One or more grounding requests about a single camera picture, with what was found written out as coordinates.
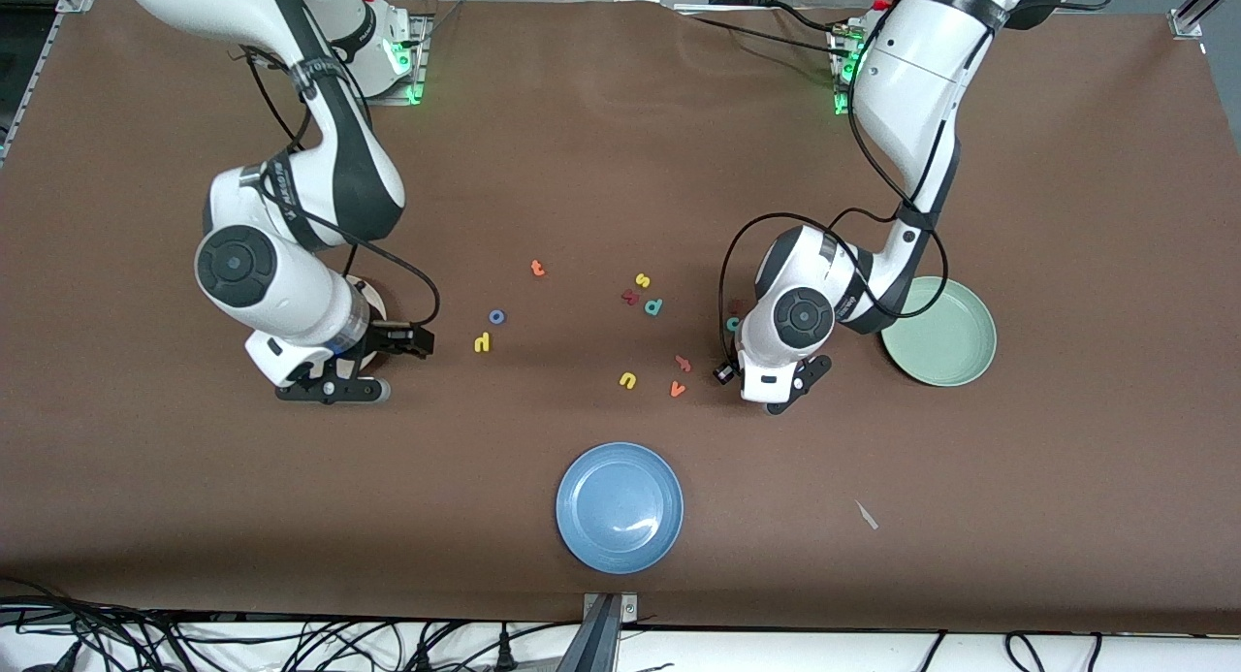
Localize looped black cable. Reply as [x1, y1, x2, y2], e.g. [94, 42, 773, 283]
[1003, 631, 1104, 672]

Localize long black table cable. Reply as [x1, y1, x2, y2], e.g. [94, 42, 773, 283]
[690, 15, 856, 60]

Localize green plate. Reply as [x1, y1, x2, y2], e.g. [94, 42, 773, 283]
[880, 276, 999, 389]

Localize beige brown plate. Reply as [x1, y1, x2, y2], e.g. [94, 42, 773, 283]
[344, 275, 389, 370]

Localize short black table cable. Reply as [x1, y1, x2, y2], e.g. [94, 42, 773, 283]
[766, 1, 846, 33]

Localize blue plate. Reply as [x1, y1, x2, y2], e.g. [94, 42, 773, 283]
[556, 442, 685, 575]

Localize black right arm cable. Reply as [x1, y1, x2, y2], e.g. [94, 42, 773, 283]
[228, 47, 442, 329]

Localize black cable tangle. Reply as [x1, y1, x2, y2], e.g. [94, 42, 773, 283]
[0, 577, 583, 672]

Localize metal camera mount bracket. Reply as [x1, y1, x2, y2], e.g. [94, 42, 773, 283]
[557, 592, 640, 672]

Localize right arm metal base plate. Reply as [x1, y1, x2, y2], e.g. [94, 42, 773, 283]
[359, 15, 429, 107]

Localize brown table cover sheet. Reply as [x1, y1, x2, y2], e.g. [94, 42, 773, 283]
[0, 0, 1241, 636]

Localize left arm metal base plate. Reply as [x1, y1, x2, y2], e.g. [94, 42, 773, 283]
[830, 20, 866, 117]

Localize aluminium corner profile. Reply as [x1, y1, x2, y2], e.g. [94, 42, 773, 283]
[1168, 0, 1241, 41]

